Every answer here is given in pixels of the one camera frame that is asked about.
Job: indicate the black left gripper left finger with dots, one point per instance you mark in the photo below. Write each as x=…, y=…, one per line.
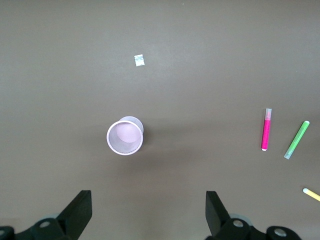
x=75, y=212

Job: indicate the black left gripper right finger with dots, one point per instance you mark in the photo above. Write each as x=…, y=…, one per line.
x=217, y=215

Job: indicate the pink marker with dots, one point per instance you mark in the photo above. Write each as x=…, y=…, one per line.
x=266, y=132

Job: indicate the light pink plastic cup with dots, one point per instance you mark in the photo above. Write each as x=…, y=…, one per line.
x=125, y=140

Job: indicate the yellow marker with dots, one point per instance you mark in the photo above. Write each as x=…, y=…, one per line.
x=312, y=193

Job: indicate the green marker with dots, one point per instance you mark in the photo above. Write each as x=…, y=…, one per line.
x=297, y=138

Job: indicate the brown table mat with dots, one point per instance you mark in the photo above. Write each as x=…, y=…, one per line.
x=160, y=75

